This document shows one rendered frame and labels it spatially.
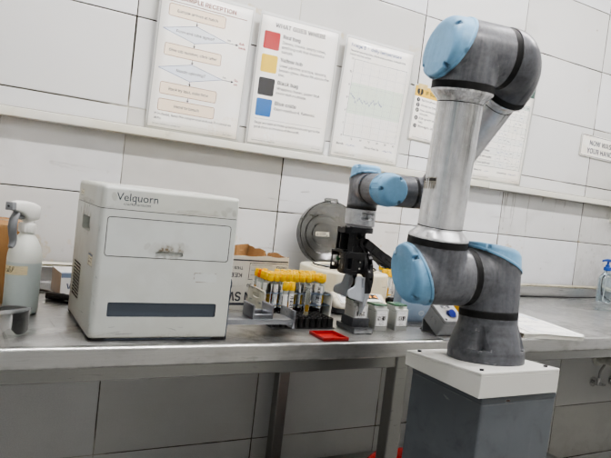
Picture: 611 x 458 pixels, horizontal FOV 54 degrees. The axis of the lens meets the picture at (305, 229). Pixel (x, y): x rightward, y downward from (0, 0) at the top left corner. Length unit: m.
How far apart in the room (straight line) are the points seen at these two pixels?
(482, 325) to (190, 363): 0.58
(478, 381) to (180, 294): 0.60
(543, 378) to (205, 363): 0.66
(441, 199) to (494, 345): 0.30
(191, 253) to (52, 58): 0.81
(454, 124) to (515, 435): 0.60
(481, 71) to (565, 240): 1.92
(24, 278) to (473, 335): 0.93
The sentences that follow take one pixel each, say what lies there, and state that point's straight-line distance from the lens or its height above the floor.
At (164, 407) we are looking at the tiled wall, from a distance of 2.03.
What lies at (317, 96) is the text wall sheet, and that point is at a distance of 2.08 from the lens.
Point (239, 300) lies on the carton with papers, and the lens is 1.63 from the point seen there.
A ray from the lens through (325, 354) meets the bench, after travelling 1.39.
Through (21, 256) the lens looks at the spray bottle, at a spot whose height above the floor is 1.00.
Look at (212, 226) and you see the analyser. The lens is 1.25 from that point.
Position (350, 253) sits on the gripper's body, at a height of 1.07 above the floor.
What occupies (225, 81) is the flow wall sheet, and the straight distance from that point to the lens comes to 1.94.
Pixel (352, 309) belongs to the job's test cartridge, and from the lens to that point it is 1.52.
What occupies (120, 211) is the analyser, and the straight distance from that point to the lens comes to 1.20.
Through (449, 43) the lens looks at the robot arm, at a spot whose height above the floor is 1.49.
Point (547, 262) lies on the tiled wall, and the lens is 2.92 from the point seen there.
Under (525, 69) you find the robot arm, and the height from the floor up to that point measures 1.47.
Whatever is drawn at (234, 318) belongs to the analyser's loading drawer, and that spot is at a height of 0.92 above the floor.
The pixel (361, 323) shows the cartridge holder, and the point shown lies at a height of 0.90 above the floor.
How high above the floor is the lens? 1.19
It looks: 3 degrees down
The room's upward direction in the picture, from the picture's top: 7 degrees clockwise
